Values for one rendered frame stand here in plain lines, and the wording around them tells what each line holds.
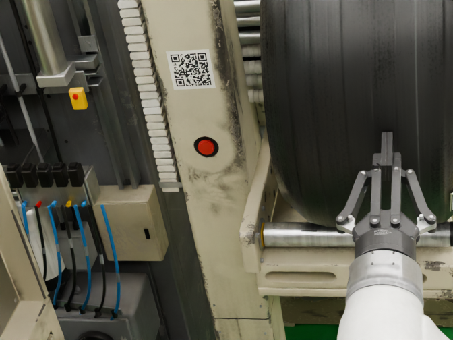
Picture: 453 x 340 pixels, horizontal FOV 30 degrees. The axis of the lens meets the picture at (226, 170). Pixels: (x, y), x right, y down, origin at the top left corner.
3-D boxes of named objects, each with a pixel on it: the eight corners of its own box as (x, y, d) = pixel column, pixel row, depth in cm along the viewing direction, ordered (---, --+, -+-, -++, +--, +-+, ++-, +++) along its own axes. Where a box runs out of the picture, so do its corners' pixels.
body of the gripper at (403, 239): (420, 249, 100) (418, 193, 106) (347, 249, 102) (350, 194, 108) (420, 289, 105) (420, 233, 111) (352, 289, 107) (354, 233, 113)
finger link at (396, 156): (391, 177, 113) (414, 177, 113) (391, 152, 117) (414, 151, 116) (391, 185, 114) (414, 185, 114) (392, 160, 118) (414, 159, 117)
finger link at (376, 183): (382, 244, 109) (371, 244, 109) (381, 182, 117) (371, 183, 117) (381, 223, 106) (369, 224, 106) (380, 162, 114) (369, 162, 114)
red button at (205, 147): (199, 155, 154) (196, 142, 152) (201, 150, 155) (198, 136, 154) (215, 155, 153) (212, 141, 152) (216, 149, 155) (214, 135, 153)
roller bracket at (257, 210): (245, 275, 155) (237, 235, 149) (273, 151, 186) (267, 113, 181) (263, 276, 154) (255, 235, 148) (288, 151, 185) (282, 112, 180)
